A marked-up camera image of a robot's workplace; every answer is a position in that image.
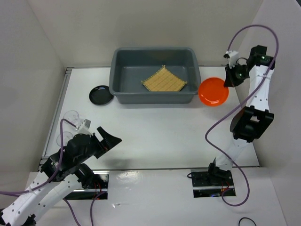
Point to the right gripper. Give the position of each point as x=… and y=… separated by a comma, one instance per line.
x=230, y=80

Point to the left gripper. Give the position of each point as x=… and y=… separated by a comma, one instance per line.
x=109, y=141

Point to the orange plate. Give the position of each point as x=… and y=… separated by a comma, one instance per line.
x=212, y=92

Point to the woven bamboo mat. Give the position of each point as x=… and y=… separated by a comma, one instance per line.
x=164, y=81

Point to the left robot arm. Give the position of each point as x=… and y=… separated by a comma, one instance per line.
x=62, y=173

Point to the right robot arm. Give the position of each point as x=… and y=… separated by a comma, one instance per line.
x=254, y=118

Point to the grey plastic bin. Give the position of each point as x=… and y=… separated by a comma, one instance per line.
x=131, y=66

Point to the black plate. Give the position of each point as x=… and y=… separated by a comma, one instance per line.
x=100, y=95

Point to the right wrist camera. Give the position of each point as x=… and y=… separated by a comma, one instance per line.
x=232, y=57

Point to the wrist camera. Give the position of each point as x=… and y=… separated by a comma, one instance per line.
x=84, y=128
x=232, y=57

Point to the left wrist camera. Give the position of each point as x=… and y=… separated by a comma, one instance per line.
x=84, y=128

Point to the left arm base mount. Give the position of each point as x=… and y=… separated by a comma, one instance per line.
x=98, y=188

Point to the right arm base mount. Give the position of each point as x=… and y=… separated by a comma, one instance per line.
x=205, y=186

